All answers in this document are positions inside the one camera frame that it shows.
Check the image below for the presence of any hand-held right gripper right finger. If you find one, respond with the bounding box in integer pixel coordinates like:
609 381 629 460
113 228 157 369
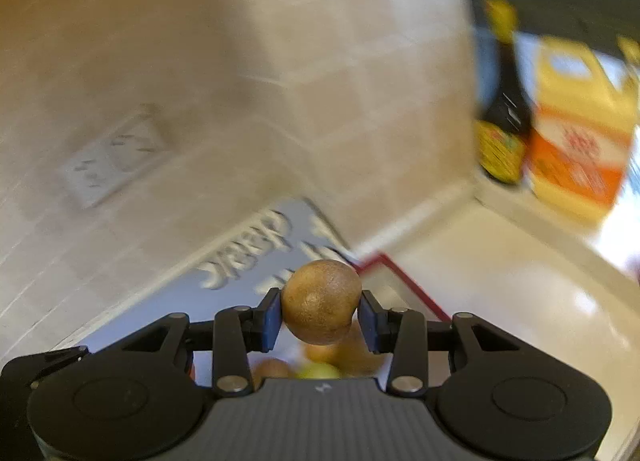
360 289 546 398

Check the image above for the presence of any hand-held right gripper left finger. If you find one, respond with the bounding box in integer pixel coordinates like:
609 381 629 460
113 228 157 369
94 289 283 398

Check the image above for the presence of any round brown potato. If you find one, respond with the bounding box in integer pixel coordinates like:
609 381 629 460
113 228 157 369
281 260 363 346

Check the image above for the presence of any printed cardboard box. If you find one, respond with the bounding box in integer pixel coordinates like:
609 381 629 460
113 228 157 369
75 197 453 391

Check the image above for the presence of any orange fruit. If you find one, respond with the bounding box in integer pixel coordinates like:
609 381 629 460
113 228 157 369
304 341 342 367

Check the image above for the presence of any green fruit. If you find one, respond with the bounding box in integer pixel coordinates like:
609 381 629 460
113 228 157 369
295 362 344 381

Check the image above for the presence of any dark soy sauce bottle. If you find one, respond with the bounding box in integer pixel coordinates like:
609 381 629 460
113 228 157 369
472 0 535 186

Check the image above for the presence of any yellow orange carton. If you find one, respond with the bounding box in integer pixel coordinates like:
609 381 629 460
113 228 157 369
525 36 639 228

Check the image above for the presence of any yellow bottle cap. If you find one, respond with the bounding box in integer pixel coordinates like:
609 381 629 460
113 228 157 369
617 36 640 69

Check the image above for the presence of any white wall socket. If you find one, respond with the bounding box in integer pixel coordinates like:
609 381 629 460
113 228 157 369
56 113 168 210

